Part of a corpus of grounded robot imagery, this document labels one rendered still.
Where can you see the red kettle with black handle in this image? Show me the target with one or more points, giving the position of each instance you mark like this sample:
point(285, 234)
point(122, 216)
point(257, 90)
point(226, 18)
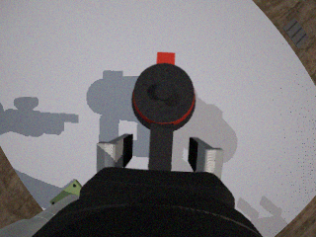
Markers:
point(169, 106)

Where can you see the black round disc with center stud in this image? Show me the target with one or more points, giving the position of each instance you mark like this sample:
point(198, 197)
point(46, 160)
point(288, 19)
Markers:
point(147, 125)

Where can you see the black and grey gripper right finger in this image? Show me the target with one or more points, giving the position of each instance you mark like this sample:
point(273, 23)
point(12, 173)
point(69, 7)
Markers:
point(204, 158)

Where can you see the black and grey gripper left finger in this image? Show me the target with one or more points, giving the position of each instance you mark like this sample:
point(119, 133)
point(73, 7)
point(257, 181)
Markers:
point(115, 153)

